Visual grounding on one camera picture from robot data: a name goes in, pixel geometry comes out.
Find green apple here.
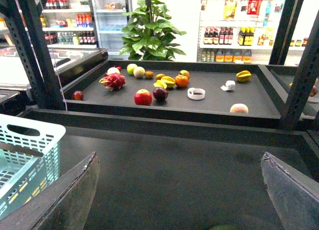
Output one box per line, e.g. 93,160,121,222
127,63,137,75

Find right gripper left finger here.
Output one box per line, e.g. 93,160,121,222
0,152,100,230

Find white crumpled tape roll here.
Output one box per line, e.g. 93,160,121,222
221,80,236,91

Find red yellow small apple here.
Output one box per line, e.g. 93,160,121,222
179,70,190,79

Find black metal rack post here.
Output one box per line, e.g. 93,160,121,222
0,0,66,110

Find glass door fridge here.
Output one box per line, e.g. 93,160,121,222
90,0,132,60

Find yellow starfruit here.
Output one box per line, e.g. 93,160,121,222
236,70,252,82
154,76,175,89

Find chest freezer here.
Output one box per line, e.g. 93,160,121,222
0,45,109,96

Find green potted plant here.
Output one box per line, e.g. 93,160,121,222
119,0,186,61

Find yellow starfruit centre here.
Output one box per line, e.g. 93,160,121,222
154,76,175,89

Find pink dragon fruit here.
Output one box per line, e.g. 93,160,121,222
99,73,126,91

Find green avocado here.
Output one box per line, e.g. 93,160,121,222
209,225,237,230

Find pale peach front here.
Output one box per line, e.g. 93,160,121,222
230,103,249,114

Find beige round melon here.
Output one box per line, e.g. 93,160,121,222
133,66,146,78

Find white grocery shelf right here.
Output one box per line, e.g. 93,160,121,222
196,0,319,66

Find orange persimmon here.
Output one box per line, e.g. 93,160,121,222
174,75,189,88

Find small red apple left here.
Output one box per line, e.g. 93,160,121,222
72,90,84,101

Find white pink fruit back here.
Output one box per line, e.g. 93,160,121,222
106,67,120,75

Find olive brown kiwi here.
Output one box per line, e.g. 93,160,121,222
156,73,165,80

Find white tape ring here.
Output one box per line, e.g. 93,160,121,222
187,87,206,100

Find drinks shelf left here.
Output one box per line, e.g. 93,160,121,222
40,0,97,49

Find light blue plastic basket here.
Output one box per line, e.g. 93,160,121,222
0,114,66,219

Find yellow starfruit right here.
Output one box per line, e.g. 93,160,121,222
236,70,252,82

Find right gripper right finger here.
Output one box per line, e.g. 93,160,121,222
261,152,319,230

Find dark purple plum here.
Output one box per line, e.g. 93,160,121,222
153,87,168,101

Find black shelf tray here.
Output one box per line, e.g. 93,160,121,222
63,60,287,128

